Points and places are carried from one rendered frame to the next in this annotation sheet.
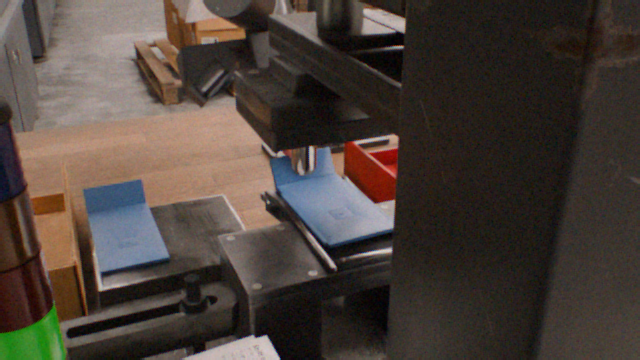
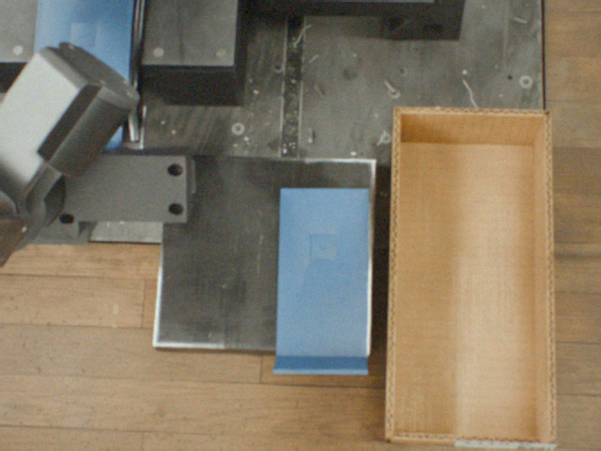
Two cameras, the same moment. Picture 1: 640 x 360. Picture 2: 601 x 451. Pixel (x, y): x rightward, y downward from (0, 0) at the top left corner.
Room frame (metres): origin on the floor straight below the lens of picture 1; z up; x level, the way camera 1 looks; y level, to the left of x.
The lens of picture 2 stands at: (0.81, 0.35, 1.82)
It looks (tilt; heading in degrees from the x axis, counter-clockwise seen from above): 73 degrees down; 215
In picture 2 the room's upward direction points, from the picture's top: 10 degrees counter-clockwise
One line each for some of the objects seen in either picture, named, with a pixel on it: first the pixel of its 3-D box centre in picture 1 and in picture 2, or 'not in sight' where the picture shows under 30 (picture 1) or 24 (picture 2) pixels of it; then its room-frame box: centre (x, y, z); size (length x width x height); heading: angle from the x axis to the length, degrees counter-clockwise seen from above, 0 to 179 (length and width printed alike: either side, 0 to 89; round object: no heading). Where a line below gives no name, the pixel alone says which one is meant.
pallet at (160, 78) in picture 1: (216, 62); not in sight; (4.48, 0.76, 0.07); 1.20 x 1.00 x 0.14; 23
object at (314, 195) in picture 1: (328, 191); (77, 63); (0.56, -0.01, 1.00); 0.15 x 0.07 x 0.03; 24
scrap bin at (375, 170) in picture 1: (425, 184); not in sight; (0.73, -0.14, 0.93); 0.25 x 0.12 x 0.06; 23
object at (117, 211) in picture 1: (123, 221); (322, 278); (0.62, 0.22, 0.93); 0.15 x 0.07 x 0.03; 24
